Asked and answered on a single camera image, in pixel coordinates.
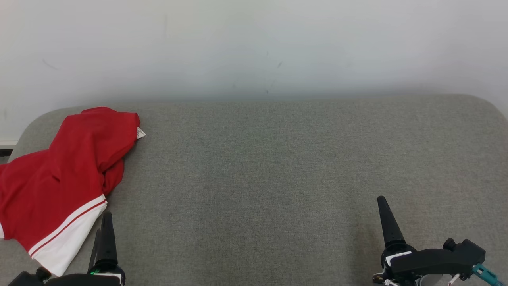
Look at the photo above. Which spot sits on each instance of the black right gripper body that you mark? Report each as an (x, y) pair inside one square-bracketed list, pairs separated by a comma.
[(420, 262)]

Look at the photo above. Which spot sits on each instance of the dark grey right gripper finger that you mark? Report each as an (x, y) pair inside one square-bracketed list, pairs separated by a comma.
[(391, 230)]

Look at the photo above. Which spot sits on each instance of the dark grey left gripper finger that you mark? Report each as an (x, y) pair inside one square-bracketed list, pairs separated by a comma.
[(108, 242), (94, 254)]

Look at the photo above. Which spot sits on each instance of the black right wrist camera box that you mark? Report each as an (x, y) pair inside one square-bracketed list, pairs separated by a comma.
[(468, 252)]

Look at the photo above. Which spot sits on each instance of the grey fabric sofa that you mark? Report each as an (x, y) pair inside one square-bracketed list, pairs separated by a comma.
[(254, 178)]

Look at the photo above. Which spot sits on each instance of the red t-shirt with white sleeves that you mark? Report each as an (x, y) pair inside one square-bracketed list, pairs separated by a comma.
[(59, 171)]

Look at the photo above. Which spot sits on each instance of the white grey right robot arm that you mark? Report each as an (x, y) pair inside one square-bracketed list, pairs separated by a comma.
[(434, 281)]

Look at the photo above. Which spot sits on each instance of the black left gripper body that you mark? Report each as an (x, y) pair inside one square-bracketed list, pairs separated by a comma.
[(107, 274)]

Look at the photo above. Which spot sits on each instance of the dark baseboard strip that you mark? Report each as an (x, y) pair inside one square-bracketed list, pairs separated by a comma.
[(6, 151)]

